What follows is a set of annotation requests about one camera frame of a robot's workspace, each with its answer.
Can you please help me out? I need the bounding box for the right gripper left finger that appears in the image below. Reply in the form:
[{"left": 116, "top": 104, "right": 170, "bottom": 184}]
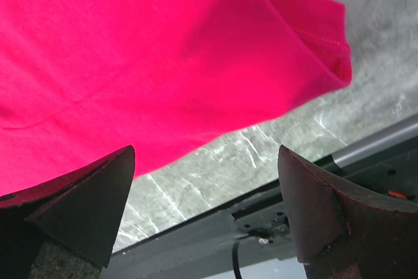
[{"left": 1, "top": 146, "right": 135, "bottom": 278}]

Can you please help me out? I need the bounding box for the bright pink t shirt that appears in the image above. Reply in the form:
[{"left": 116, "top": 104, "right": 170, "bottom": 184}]
[{"left": 1, "top": 0, "right": 352, "bottom": 194}]

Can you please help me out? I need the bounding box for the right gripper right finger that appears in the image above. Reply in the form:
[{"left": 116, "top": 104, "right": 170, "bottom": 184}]
[{"left": 278, "top": 146, "right": 417, "bottom": 278}]

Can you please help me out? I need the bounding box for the black base beam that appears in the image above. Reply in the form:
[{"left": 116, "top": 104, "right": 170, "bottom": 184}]
[{"left": 101, "top": 136, "right": 417, "bottom": 278}]

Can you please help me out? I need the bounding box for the aluminium rail frame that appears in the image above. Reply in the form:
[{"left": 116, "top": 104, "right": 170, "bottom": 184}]
[{"left": 332, "top": 115, "right": 417, "bottom": 168}]

